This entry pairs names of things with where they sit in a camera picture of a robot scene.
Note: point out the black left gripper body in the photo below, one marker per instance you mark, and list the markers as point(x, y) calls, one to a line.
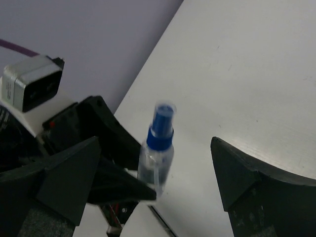
point(18, 147)

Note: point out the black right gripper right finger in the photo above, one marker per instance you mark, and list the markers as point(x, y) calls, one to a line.
point(260, 199)

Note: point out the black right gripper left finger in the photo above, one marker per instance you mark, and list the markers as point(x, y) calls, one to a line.
point(47, 198)

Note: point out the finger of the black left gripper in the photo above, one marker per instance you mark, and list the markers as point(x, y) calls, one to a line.
point(96, 119)
point(112, 184)

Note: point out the clear spray bottle blue cap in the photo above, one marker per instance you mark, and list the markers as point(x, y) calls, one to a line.
point(157, 151)

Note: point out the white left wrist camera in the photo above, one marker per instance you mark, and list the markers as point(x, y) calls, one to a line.
point(30, 90)

